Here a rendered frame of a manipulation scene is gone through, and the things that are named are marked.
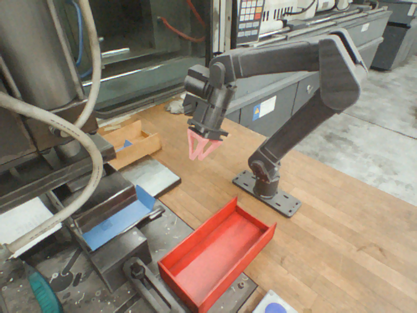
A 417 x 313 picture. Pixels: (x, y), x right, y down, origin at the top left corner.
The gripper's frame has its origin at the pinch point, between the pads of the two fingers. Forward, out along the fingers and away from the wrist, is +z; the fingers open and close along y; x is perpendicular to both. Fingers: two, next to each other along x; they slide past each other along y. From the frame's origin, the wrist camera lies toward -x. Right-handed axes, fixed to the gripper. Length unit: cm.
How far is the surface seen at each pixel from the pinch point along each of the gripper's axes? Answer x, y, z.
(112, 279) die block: 12.5, 23.2, 21.6
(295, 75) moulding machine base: -64, -141, -48
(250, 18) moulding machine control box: -50, -53, -54
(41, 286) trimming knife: 3.5, 31.9, 28.9
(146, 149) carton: -22.8, -0.3, 8.8
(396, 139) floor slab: 1, -266, -37
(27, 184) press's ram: 7.3, 38.7, 3.0
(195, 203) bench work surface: 4.3, -1.8, 12.2
